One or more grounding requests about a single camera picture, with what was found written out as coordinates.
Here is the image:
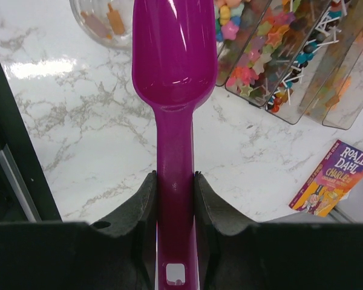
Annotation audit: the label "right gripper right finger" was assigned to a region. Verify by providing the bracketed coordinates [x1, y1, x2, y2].
[194, 173, 363, 289]

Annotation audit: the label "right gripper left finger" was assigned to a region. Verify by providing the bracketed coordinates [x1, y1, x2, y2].
[0, 172, 157, 289]

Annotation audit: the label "clear bin popsicle candies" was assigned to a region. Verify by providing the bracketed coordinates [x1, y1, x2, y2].
[299, 16, 363, 130]

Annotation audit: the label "magenta plastic scoop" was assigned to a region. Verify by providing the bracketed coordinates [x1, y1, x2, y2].
[132, 1, 217, 289]

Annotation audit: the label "clear bin opaque star candies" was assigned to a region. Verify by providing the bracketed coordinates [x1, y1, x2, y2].
[214, 0, 271, 86]

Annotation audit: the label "clear bin translucent star candies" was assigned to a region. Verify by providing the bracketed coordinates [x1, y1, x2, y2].
[224, 1, 330, 108]

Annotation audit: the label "clear bin lollipops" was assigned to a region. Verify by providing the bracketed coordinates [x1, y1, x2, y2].
[265, 1, 363, 124]

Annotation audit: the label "Roald Dahl paperback book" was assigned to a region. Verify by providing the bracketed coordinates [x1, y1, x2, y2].
[289, 140, 363, 218]

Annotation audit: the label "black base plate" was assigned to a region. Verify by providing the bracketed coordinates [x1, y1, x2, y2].
[0, 63, 62, 222]

